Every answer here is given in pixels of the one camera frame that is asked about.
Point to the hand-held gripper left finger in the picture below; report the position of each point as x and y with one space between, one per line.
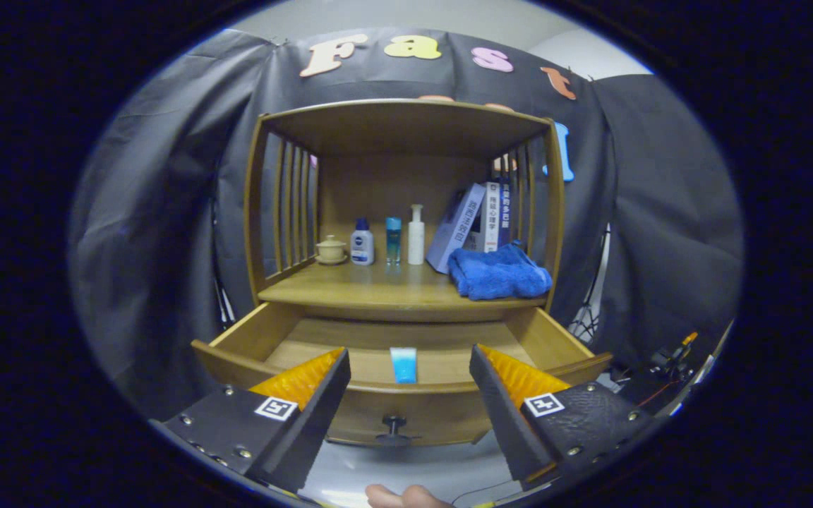
318 423

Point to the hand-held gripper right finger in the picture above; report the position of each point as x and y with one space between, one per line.
505 416

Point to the blue tube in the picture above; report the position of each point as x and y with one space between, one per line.
403 367

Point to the wooden countertop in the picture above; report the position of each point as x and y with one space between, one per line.
378 282

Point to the wooden cabinet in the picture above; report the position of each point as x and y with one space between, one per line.
392 127

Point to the tripod stand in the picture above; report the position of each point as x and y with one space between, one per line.
590 317

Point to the blue towel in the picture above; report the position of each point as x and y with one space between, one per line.
498 275

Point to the cream lidded teacup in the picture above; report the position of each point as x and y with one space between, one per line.
330 250

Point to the black and orange clamp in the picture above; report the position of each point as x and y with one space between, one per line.
671 356

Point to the white bottle with blue cap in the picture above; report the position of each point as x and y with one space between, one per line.
362 247

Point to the white pump bottle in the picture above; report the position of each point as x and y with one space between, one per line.
416 243

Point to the light purple book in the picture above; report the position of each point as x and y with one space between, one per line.
456 226

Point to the white book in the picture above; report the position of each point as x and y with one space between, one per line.
491 219

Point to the clear blue bottle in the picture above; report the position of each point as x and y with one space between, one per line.
393 240

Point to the dark blue book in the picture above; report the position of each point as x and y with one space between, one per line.
504 212

